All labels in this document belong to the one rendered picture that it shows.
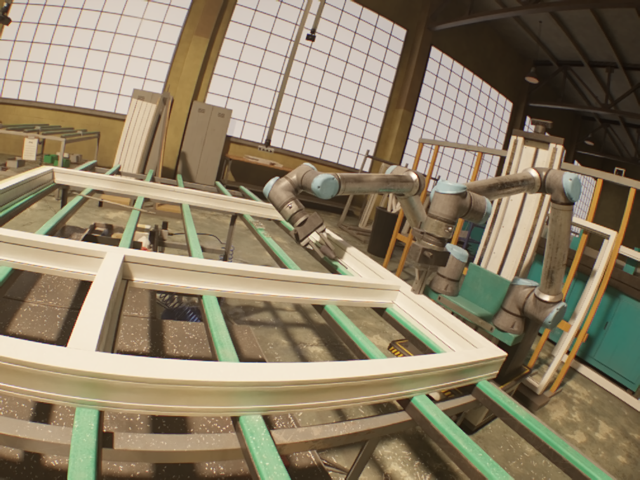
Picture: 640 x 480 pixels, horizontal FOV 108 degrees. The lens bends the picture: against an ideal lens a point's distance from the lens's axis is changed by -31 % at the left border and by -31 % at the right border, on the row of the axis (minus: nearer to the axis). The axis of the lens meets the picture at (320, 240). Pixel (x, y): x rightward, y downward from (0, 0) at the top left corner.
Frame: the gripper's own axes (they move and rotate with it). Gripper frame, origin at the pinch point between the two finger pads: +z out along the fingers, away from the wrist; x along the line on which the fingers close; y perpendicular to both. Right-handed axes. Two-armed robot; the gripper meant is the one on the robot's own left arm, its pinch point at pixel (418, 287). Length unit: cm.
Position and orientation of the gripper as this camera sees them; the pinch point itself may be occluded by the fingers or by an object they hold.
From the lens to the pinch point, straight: 107.4
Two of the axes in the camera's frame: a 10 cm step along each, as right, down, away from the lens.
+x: 8.8, 1.4, 4.5
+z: -2.6, 9.4, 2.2
